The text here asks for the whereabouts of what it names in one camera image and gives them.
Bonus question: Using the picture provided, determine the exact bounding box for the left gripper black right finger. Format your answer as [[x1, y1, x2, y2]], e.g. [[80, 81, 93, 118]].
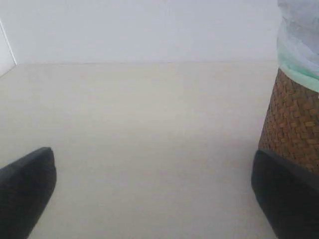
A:
[[251, 149, 319, 239]]

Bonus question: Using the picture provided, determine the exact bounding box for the white green plastic bin liner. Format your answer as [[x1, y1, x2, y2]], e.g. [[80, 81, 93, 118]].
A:
[[277, 0, 319, 92]]

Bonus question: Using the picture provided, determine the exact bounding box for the woven wicker waste basket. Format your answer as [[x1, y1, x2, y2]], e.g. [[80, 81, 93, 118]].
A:
[[258, 70, 319, 174]]

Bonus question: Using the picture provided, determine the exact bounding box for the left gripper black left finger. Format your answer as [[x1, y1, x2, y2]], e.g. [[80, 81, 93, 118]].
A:
[[0, 147, 56, 239]]

